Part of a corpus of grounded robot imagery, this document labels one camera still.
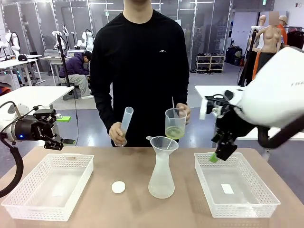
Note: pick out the white round flask cap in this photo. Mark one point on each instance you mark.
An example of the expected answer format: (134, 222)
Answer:
(118, 187)

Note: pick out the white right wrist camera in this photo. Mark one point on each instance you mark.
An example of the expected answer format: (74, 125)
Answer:
(203, 109)

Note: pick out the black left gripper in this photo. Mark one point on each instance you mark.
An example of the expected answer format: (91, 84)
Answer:
(31, 129)

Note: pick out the white work table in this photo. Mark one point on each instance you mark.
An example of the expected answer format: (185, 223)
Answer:
(31, 97)

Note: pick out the black tripod pole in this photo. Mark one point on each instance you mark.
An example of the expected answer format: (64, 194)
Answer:
(61, 54)

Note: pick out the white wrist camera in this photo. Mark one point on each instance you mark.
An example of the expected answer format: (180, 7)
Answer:
(23, 109)
(203, 109)

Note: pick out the translucent plastic measuring cylinder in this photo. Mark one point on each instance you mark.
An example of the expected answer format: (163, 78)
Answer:
(127, 118)

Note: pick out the mannequin with orange clothes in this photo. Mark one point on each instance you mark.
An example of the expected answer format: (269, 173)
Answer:
(283, 26)

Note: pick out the translucent plastic conical flask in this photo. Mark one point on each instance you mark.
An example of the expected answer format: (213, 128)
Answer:
(161, 183)

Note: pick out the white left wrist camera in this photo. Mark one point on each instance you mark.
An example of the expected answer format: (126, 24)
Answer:
(23, 109)

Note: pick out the bare mannequin with grey trousers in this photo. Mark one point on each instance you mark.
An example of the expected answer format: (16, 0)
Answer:
(269, 42)

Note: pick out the person's right forearm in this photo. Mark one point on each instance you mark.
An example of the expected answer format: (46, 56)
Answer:
(107, 116)

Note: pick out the seated person in purple hoodie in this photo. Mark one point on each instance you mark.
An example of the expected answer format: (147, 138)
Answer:
(73, 69)

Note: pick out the black baseball cap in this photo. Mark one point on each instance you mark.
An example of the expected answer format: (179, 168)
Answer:
(22, 58)

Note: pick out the translucent plastic funnel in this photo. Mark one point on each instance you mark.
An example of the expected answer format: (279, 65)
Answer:
(161, 143)

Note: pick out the clear plastic measuring beaker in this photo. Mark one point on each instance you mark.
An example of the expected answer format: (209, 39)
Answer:
(175, 126)

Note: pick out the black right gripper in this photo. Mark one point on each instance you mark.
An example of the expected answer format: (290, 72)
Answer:
(226, 123)

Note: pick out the person's left forearm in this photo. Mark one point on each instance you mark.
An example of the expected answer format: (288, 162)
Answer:
(181, 97)

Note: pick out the shoe rack with shoes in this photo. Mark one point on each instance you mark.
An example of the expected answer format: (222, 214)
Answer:
(210, 64)

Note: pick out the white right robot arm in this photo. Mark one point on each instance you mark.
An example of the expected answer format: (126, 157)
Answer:
(273, 95)

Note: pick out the person's left hand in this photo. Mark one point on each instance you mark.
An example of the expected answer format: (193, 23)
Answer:
(186, 114)

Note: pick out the person's right hand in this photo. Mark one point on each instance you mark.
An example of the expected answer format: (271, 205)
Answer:
(116, 133)

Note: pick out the white perforated plastic basket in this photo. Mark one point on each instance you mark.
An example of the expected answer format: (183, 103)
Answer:
(237, 206)
(47, 204)

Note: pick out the person in black sweater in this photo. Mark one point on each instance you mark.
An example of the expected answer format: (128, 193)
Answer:
(140, 71)

